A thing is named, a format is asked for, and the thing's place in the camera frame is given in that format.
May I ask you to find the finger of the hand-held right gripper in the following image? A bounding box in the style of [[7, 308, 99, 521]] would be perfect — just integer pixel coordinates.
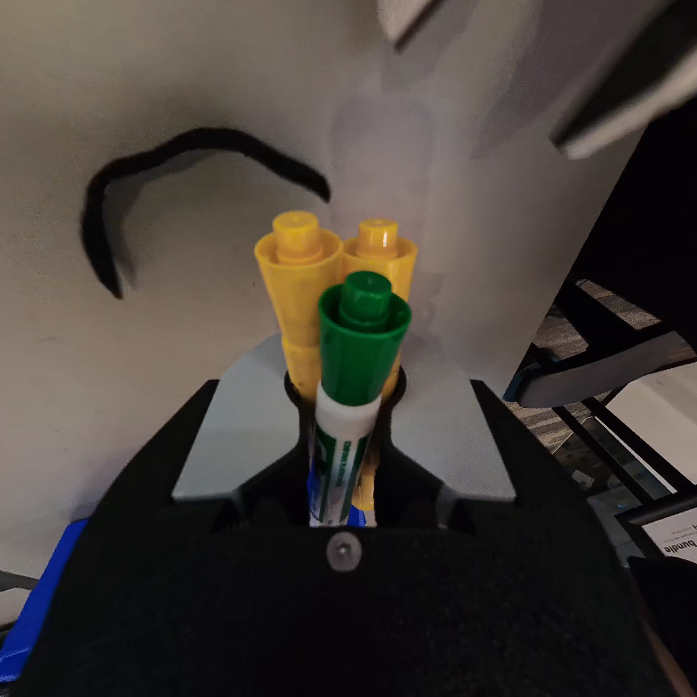
[[549, 0, 697, 160], [377, 0, 443, 51]]

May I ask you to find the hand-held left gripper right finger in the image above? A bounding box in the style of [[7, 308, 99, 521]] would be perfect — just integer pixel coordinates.
[[376, 333, 517, 526]]

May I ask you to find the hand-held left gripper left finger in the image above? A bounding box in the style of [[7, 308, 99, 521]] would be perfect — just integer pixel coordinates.
[[171, 333, 308, 518]]

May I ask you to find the green whiteboard marker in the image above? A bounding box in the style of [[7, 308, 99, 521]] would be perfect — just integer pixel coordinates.
[[307, 270, 413, 528]]

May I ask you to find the yellow highlighter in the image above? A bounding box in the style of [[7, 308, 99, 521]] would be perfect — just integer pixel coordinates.
[[254, 210, 345, 401], [340, 218, 419, 513]]

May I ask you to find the black pipe cleaner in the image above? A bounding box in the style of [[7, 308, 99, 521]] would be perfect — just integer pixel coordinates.
[[81, 128, 331, 300]]

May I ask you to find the white desk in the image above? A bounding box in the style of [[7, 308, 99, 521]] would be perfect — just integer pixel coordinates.
[[0, 0, 654, 578]]

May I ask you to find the white printed paper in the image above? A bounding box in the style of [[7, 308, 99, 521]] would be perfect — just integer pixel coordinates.
[[641, 508, 697, 564]]

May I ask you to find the blue box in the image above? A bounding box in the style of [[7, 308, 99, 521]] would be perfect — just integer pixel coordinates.
[[0, 517, 90, 684]]

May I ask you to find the person's leg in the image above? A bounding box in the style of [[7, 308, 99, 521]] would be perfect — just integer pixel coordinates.
[[637, 615, 697, 697]]

